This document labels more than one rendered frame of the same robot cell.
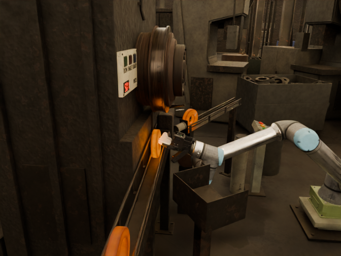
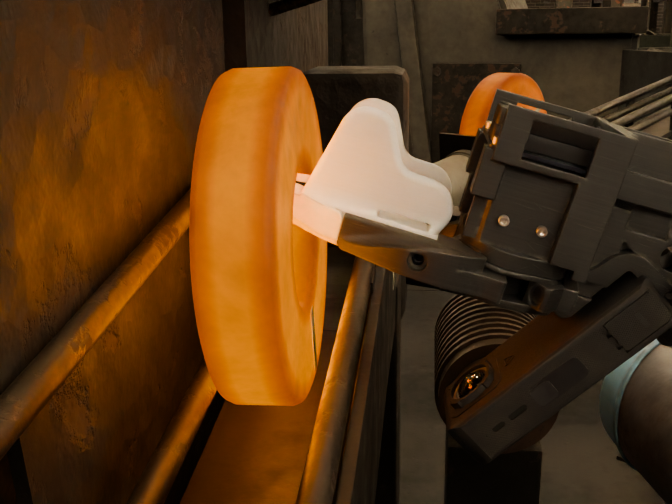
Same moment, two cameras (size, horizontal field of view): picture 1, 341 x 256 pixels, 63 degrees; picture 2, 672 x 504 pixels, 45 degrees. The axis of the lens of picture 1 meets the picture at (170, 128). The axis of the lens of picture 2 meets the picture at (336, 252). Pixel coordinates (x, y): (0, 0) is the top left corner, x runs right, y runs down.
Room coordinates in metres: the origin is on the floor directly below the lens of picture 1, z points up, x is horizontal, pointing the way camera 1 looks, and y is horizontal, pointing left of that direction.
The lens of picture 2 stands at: (1.04, 0.04, 0.84)
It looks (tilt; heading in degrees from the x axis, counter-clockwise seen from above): 16 degrees down; 1
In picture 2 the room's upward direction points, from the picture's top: 1 degrees counter-clockwise
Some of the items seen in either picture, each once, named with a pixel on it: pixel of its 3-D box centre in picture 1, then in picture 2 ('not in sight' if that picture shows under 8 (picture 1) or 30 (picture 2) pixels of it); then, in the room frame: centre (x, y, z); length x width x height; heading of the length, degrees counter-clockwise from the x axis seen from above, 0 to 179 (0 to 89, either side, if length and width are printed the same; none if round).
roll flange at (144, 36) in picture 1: (148, 69); not in sight; (1.59, 0.13, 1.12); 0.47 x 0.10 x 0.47; 174
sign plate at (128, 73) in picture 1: (128, 71); not in sight; (1.25, 0.19, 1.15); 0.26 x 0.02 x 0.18; 174
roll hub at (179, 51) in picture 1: (180, 70); not in sight; (1.57, -0.05, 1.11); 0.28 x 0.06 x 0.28; 174
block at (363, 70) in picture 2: (165, 130); (351, 194); (1.81, 0.04, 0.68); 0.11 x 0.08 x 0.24; 84
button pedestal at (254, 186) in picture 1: (258, 158); not in sight; (2.17, -0.76, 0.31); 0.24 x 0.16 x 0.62; 174
